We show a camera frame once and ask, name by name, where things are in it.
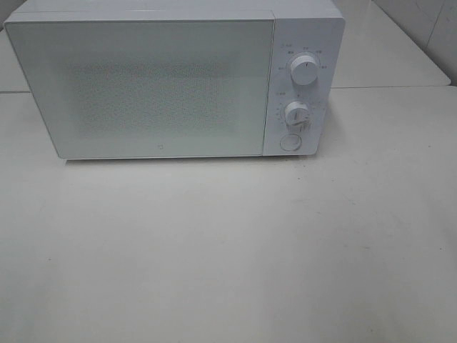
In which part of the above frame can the white microwave door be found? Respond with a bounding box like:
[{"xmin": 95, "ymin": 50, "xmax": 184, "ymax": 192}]
[{"xmin": 6, "ymin": 20, "xmax": 273, "ymax": 159}]

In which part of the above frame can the upper white power knob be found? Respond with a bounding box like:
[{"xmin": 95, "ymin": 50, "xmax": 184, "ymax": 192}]
[{"xmin": 289, "ymin": 53, "xmax": 320, "ymax": 86}]

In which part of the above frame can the white microwave oven body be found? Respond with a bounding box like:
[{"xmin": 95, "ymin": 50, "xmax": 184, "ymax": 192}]
[{"xmin": 4, "ymin": 1, "xmax": 345, "ymax": 159}]

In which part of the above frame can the round door release button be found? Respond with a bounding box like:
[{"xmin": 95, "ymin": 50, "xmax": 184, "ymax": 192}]
[{"xmin": 280, "ymin": 134, "xmax": 301, "ymax": 151}]

